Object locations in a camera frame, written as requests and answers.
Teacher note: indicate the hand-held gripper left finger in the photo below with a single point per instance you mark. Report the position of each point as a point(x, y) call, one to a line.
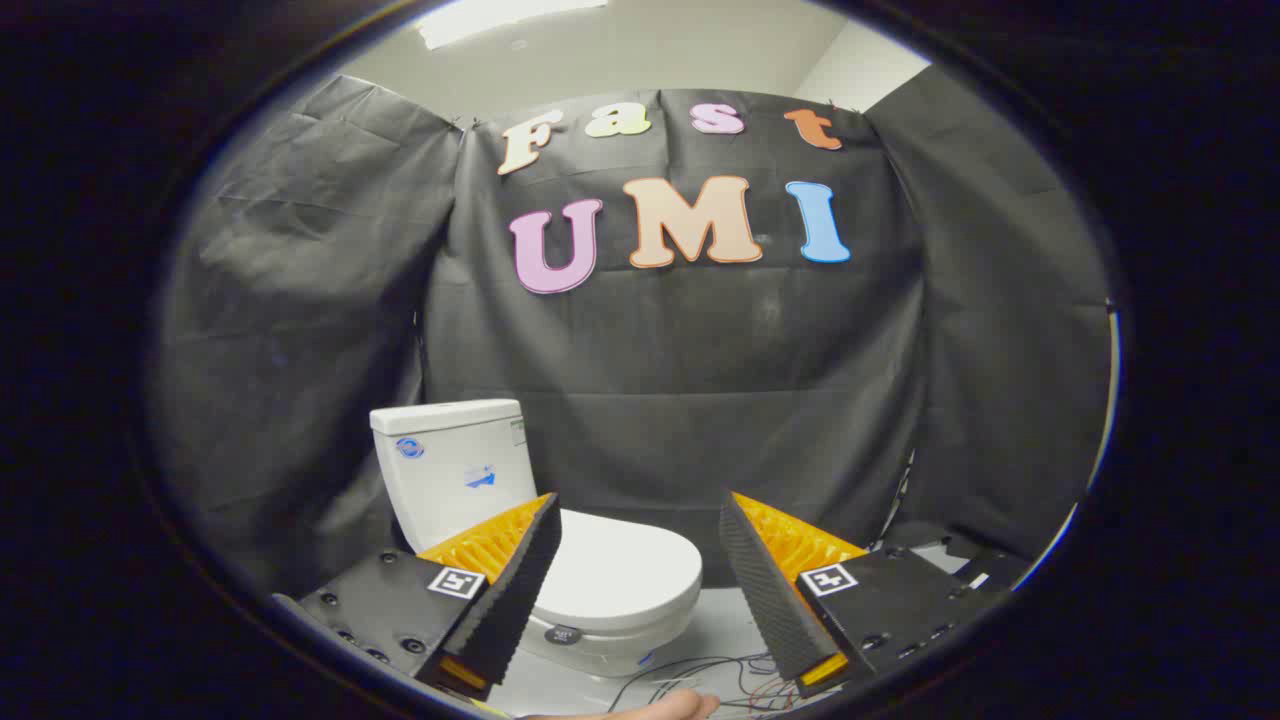
point(510, 600)

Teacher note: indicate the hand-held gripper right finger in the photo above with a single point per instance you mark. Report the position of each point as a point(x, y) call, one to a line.
point(765, 590)

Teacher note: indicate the white toilet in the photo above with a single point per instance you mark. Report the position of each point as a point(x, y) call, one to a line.
point(450, 480)

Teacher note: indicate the white toilet tank lid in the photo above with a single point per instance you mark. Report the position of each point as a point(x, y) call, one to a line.
point(445, 415)

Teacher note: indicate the black box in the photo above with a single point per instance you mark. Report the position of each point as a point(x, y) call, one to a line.
point(1000, 565)

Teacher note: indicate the black backdrop cloth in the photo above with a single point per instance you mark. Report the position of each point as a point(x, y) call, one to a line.
point(700, 350)

